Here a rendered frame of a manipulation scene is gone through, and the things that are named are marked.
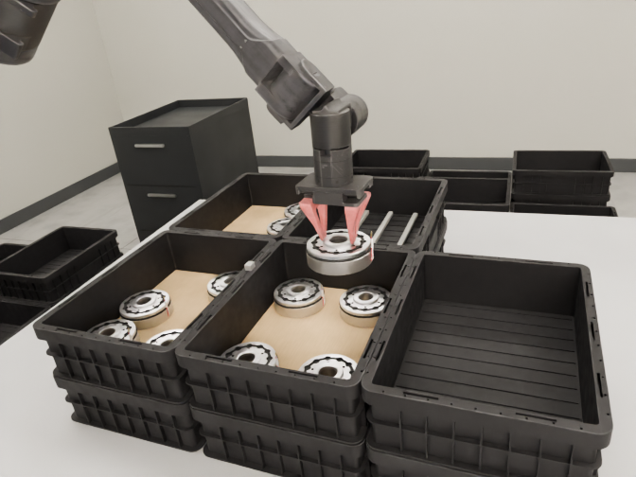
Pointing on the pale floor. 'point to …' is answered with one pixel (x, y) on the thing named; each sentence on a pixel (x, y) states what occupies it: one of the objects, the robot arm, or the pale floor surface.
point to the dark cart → (182, 156)
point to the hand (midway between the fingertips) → (338, 236)
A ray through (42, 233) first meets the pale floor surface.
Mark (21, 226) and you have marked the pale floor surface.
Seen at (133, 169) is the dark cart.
